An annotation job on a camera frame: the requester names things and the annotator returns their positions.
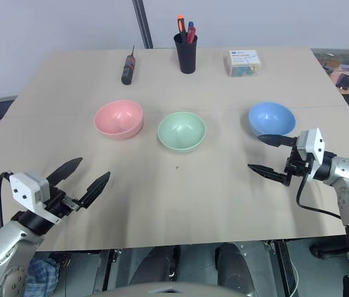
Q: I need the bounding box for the brown side desk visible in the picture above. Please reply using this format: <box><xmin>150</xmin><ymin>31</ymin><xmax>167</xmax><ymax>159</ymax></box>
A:
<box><xmin>327</xmin><ymin>70</ymin><xmax>349</xmax><ymax>94</ymax></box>

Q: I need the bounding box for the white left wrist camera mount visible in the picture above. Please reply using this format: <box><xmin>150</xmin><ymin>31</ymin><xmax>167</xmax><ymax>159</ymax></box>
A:
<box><xmin>9</xmin><ymin>170</ymin><xmax>62</xmax><ymax>223</ymax></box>

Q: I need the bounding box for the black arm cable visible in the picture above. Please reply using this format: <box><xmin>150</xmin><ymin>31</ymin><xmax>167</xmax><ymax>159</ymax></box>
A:
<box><xmin>296</xmin><ymin>168</ymin><xmax>342</xmax><ymax>220</ymax></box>
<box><xmin>0</xmin><ymin>171</ymin><xmax>14</xmax><ymax>229</ymax></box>

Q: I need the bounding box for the black smartphone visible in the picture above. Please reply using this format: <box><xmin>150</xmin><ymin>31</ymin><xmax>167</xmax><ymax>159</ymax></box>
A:
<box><xmin>336</xmin><ymin>73</ymin><xmax>349</xmax><ymax>91</ymax></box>

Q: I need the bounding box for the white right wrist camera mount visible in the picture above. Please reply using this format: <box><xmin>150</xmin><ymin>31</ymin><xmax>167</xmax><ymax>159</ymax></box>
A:
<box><xmin>296</xmin><ymin>127</ymin><xmax>326</xmax><ymax>181</ymax></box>

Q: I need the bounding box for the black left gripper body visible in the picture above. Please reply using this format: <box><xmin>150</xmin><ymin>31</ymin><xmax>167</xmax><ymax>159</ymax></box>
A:
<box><xmin>45</xmin><ymin>186</ymin><xmax>86</xmax><ymax>221</ymax></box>

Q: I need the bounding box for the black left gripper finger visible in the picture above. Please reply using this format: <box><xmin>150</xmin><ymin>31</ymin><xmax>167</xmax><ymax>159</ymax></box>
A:
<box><xmin>45</xmin><ymin>157</ymin><xmax>84</xmax><ymax>188</ymax></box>
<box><xmin>79</xmin><ymin>171</ymin><xmax>111</xmax><ymax>210</ymax></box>

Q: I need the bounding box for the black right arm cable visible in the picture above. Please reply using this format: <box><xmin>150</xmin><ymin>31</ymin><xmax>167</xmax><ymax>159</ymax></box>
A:
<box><xmin>296</xmin><ymin>168</ymin><xmax>342</xmax><ymax>220</ymax></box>

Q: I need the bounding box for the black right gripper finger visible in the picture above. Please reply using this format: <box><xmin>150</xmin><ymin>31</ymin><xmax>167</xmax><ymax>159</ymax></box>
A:
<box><xmin>257</xmin><ymin>134</ymin><xmax>297</xmax><ymax>147</ymax></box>
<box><xmin>247</xmin><ymin>163</ymin><xmax>288</xmax><ymax>186</ymax></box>

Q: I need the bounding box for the clear box of colourful pins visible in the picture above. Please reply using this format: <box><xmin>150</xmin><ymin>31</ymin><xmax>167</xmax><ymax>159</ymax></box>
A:
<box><xmin>226</xmin><ymin>49</ymin><xmax>262</xmax><ymax>78</ymax></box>

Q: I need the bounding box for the dark rounded robot leg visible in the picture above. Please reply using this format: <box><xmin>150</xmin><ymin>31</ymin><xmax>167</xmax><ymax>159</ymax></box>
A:
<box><xmin>216</xmin><ymin>243</ymin><xmax>254</xmax><ymax>293</ymax></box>

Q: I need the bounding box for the pink plastic bowl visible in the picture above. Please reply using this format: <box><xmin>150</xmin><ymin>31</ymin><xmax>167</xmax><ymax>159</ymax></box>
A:
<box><xmin>94</xmin><ymin>99</ymin><xmax>145</xmax><ymax>140</ymax></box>

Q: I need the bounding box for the black pen holder cup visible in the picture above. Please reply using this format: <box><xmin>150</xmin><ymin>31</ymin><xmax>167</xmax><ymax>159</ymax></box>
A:
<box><xmin>173</xmin><ymin>33</ymin><xmax>199</xmax><ymax>75</ymax></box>

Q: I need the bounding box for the black red screwdriver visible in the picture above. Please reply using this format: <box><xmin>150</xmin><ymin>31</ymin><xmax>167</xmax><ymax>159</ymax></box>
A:
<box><xmin>121</xmin><ymin>45</ymin><xmax>137</xmax><ymax>85</ymax></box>

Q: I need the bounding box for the blue checked cloth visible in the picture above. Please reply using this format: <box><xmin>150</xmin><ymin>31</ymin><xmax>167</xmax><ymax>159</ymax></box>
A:
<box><xmin>25</xmin><ymin>258</ymin><xmax>60</xmax><ymax>297</ymax></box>

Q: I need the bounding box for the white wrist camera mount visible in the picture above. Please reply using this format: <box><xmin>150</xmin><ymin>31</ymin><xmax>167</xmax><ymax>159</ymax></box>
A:
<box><xmin>296</xmin><ymin>127</ymin><xmax>326</xmax><ymax>181</ymax></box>
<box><xmin>9</xmin><ymin>170</ymin><xmax>62</xmax><ymax>223</ymax></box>

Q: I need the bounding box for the grey vertical pole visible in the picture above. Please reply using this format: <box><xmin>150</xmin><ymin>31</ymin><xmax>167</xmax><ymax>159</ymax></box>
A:
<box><xmin>131</xmin><ymin>0</ymin><xmax>155</xmax><ymax>50</ymax></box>

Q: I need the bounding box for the blue plastic bowl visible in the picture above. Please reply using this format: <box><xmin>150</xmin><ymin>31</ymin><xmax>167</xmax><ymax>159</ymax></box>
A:
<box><xmin>248</xmin><ymin>101</ymin><xmax>296</xmax><ymax>137</ymax></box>

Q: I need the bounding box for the green plastic bowl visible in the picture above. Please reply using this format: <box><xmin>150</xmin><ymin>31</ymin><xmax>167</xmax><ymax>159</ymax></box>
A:
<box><xmin>157</xmin><ymin>111</ymin><xmax>207</xmax><ymax>152</ymax></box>

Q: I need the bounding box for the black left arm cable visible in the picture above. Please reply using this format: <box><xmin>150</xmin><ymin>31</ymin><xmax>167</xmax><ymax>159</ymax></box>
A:
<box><xmin>0</xmin><ymin>171</ymin><xmax>14</xmax><ymax>229</ymax></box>

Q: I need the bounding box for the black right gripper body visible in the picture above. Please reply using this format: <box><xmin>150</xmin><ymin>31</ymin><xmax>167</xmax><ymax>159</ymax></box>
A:
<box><xmin>284</xmin><ymin>137</ymin><xmax>314</xmax><ymax>187</ymax></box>

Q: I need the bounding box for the orange black handled tool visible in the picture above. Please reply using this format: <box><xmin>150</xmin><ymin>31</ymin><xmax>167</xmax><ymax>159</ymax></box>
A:
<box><xmin>176</xmin><ymin>14</ymin><xmax>187</xmax><ymax>43</ymax></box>

